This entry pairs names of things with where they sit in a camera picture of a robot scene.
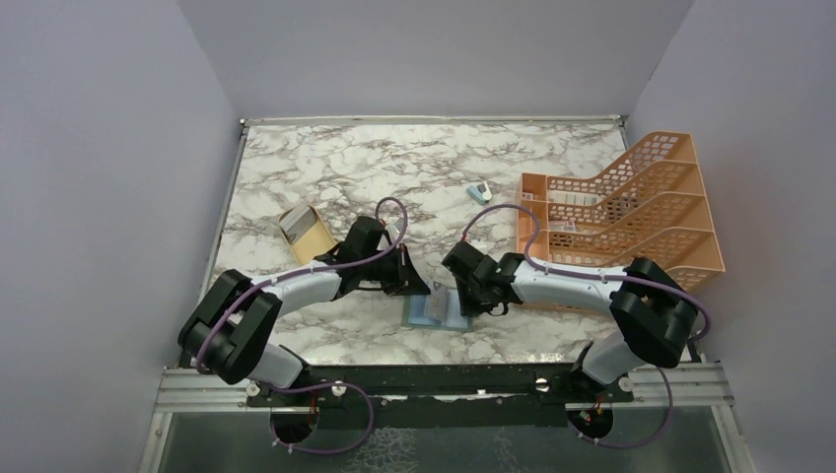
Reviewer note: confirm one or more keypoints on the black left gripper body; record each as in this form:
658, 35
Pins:
381, 271

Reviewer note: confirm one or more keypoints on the silver VIP card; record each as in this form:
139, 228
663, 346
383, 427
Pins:
436, 304

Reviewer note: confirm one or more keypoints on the green card holder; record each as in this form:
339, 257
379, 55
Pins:
413, 315

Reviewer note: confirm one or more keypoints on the beige oval tray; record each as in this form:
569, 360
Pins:
317, 241

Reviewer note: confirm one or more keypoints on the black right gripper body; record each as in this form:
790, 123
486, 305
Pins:
472, 302

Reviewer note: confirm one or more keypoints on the light blue small stapler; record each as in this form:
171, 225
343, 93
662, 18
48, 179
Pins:
480, 193

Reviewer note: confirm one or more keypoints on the orange plastic file organizer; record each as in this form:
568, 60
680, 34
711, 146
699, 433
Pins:
650, 202

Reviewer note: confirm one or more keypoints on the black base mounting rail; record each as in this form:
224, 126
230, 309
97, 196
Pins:
432, 396

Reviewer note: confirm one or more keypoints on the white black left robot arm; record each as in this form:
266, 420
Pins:
227, 334

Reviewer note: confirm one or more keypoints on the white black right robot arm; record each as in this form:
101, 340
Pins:
654, 318

